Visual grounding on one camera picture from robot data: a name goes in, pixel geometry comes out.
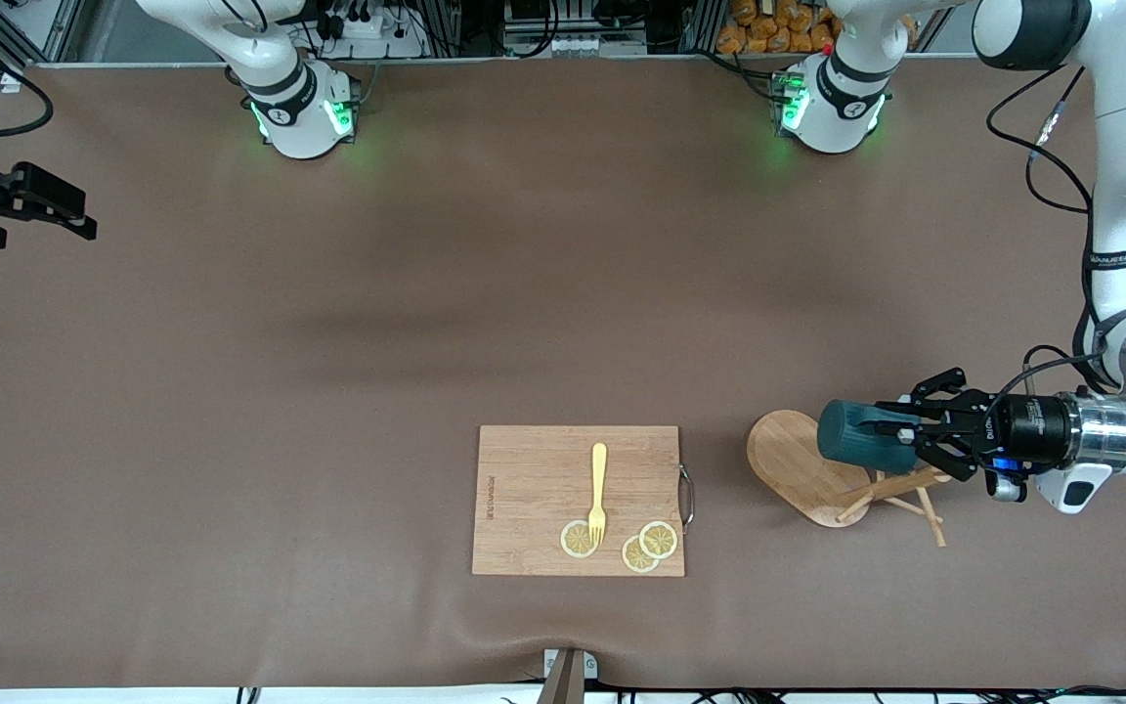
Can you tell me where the dark green cup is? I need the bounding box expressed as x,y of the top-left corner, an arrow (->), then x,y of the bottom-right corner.
817,398 -> 921,477

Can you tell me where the wooden mug rack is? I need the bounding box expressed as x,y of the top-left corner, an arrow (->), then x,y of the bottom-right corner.
747,409 -> 953,549

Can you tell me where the brown table cover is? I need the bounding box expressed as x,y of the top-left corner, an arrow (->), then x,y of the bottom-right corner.
0,54 -> 1126,690

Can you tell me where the yellow plastic fork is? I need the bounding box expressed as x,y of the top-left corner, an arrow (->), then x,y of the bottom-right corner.
588,443 -> 610,546

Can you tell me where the white power strip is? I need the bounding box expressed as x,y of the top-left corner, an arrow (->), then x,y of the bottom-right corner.
314,8 -> 427,62

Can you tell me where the bamboo cutting board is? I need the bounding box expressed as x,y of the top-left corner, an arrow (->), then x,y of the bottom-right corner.
471,424 -> 696,578

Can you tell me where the orange snack bag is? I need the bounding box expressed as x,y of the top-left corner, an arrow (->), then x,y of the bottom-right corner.
716,0 -> 843,56

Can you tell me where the aluminium frame post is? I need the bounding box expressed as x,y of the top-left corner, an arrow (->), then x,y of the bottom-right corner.
0,0 -> 85,84

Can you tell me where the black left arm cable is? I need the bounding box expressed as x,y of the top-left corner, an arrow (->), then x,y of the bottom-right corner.
986,64 -> 1111,397

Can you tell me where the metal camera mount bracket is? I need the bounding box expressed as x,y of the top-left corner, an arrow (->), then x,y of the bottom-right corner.
536,648 -> 600,704

